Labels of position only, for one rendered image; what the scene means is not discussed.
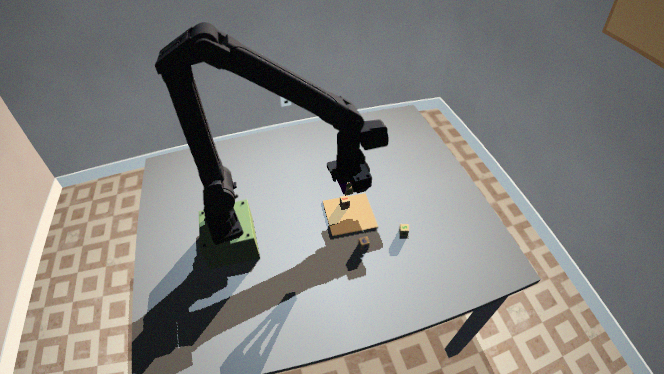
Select tan flat mat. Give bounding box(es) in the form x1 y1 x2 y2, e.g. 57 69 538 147
323 193 378 237

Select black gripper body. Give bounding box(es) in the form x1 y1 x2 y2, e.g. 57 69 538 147
327 152 370 184

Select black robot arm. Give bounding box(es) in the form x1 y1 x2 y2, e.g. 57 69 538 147
155 22 389 245

